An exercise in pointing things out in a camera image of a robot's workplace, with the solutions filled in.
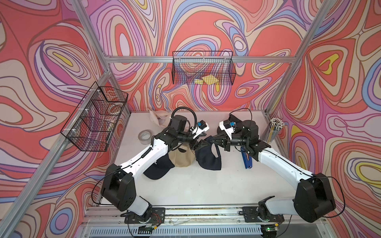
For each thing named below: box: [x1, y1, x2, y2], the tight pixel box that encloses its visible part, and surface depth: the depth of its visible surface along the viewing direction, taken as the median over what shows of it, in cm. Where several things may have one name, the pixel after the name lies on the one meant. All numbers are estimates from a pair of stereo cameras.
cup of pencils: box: [266, 117, 285, 144], surface depth 92 cm
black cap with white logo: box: [143, 152, 176, 180], surface depth 88 cm
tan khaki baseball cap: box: [168, 144, 196, 168], surface depth 90 cm
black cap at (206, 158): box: [194, 143, 222, 171], surface depth 77 cm
